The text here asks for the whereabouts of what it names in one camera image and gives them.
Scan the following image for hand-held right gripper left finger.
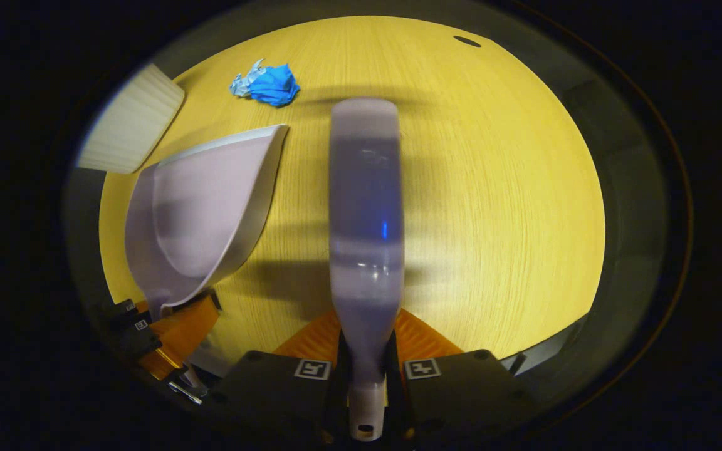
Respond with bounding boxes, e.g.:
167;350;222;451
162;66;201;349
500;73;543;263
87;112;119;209
209;307;345;442

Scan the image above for wooden desktop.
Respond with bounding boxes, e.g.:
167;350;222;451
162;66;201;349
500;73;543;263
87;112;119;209
99;16;606;376

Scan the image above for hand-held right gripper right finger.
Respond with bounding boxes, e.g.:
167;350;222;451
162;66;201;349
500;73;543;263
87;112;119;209
390;307;535;440

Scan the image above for white ribbed garbage bin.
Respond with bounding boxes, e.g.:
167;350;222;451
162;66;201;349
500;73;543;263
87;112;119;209
76;63;185;175

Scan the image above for blue paper trash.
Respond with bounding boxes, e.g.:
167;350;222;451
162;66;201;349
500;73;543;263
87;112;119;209
229;58;301;108

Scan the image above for pink plastic dustpan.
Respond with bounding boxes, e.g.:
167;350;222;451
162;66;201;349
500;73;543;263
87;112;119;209
125;124;290;405

